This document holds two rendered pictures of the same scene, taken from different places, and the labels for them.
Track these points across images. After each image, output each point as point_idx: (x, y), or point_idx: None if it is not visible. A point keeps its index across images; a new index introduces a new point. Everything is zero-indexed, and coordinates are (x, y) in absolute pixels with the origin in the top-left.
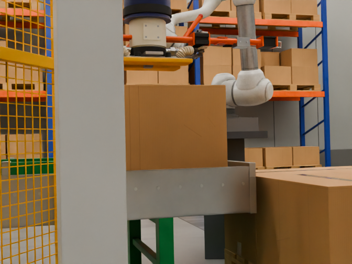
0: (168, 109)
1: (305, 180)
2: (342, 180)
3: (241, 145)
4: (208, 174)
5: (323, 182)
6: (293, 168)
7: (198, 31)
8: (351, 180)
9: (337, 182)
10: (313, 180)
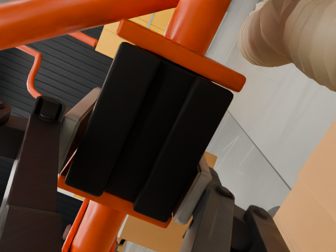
0: None
1: (330, 230)
2: (297, 244)
3: None
4: None
5: (310, 209)
6: None
7: (8, 118)
8: (290, 239)
9: (300, 220)
10: (321, 225)
